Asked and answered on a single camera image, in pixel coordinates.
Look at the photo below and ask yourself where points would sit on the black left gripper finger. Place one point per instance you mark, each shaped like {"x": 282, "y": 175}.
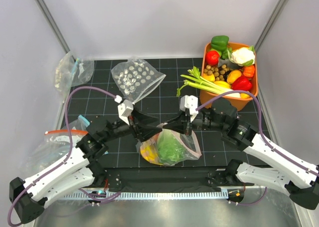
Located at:
{"x": 145, "y": 133}
{"x": 143, "y": 118}

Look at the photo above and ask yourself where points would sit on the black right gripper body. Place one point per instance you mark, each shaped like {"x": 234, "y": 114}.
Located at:
{"x": 201, "y": 121}

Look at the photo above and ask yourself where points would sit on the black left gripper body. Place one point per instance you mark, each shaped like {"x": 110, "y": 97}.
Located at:
{"x": 120, "y": 128}

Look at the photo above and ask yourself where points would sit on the yellow banana bunch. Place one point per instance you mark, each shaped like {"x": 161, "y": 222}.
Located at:
{"x": 148, "y": 151}

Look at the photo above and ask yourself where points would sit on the pink-zipper zip bag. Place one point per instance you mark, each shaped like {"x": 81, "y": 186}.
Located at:
{"x": 190, "y": 141}

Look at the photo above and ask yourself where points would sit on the green lettuce cabbage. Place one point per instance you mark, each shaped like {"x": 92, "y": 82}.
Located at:
{"x": 171, "y": 149}

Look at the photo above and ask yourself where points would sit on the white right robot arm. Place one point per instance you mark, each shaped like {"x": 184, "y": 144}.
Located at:
{"x": 288, "y": 174}

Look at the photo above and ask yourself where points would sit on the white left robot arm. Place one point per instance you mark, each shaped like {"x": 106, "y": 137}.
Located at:
{"x": 78, "y": 168}

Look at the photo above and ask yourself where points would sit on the white-dotted zip bag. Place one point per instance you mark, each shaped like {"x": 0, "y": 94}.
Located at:
{"x": 136, "y": 78}

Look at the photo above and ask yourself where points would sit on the orange-zipper bag front left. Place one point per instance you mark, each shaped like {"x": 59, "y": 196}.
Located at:
{"x": 61, "y": 137}

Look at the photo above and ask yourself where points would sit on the blue-zipper bag front left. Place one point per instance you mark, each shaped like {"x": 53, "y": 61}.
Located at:
{"x": 47, "y": 153}

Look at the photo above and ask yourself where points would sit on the blue-zipper bag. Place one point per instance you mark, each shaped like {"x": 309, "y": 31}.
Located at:
{"x": 47, "y": 153}
{"x": 72, "y": 72}

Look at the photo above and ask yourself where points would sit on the blue-zipper bag back left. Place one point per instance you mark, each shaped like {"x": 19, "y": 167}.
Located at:
{"x": 72, "y": 72}

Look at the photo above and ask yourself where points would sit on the black grid cutting mat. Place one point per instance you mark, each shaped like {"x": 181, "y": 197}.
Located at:
{"x": 161, "y": 103}

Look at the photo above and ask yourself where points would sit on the green celery stalks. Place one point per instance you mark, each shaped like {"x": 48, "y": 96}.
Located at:
{"x": 195, "y": 80}

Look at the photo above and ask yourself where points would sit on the yellow squash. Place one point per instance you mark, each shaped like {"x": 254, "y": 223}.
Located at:
{"x": 221, "y": 83}

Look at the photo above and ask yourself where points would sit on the yellow lemon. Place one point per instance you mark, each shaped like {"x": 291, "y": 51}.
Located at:
{"x": 245, "y": 96}

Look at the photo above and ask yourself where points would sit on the brown mushroom cluster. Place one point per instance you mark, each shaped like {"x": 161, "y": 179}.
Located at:
{"x": 215, "y": 73}

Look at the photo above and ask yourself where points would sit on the red bell pepper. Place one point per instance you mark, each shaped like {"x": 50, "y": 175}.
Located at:
{"x": 242, "y": 83}

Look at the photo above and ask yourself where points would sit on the yellow bell pepper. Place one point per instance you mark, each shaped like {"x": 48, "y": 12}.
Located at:
{"x": 233, "y": 76}

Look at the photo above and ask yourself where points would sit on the red tomato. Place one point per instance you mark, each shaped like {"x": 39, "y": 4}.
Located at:
{"x": 212, "y": 57}

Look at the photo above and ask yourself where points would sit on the small orange pumpkin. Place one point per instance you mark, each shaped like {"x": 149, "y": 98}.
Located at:
{"x": 249, "y": 71}

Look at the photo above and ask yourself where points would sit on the white cauliflower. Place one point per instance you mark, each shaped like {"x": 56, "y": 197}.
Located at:
{"x": 244, "y": 56}

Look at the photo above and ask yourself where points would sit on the green bell pepper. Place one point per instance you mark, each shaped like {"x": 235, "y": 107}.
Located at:
{"x": 220, "y": 42}

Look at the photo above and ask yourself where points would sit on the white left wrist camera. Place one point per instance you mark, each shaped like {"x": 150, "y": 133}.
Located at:
{"x": 124, "y": 110}

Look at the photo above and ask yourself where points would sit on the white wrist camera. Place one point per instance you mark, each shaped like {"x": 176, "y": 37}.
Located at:
{"x": 190, "y": 103}
{"x": 124, "y": 110}

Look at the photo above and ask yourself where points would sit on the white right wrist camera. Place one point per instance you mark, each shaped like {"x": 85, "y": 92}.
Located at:
{"x": 190, "y": 103}

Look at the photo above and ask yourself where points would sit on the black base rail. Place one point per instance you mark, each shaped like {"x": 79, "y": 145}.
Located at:
{"x": 170, "y": 179}

